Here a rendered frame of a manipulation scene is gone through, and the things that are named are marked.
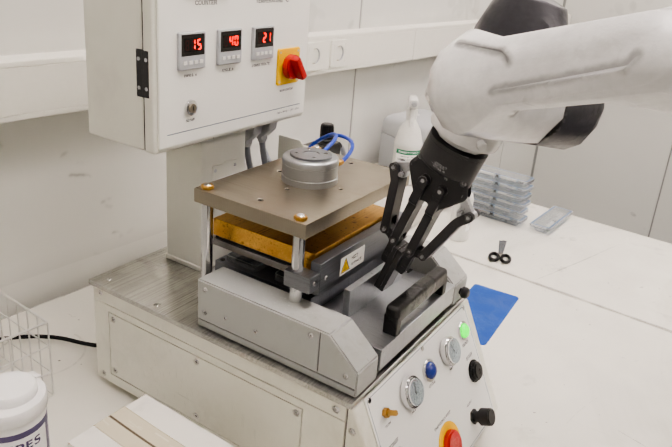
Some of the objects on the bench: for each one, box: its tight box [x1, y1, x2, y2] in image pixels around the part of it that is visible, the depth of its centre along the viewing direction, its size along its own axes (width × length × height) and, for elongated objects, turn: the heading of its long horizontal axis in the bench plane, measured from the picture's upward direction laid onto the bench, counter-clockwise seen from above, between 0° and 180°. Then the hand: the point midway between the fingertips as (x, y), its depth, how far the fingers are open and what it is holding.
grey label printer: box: [378, 109, 433, 167], centre depth 202 cm, size 25×20×17 cm
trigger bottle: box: [392, 95, 423, 186], centre depth 190 cm, size 9×8×25 cm
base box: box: [93, 286, 498, 447], centre depth 104 cm, size 54×38×17 cm
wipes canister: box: [0, 370, 50, 447], centre depth 82 cm, size 9×9×15 cm
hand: (393, 265), depth 90 cm, fingers closed, pressing on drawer
